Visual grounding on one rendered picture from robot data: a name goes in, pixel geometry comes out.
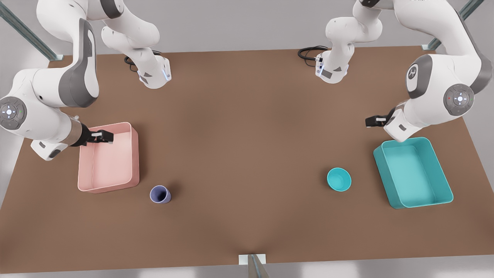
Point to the teal plastic box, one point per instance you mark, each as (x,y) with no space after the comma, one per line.
(413,173)

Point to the silver frame post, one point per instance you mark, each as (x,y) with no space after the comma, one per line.
(27,33)
(254,265)
(455,23)

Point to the teal bowl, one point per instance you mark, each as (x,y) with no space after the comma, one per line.
(339,179)

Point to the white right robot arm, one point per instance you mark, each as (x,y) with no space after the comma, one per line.
(46,85)

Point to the purple cup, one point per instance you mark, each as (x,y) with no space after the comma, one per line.
(159,194)

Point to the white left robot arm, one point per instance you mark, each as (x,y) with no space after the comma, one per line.
(436,88)

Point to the pink plastic box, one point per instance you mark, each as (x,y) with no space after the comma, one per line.
(110,158)

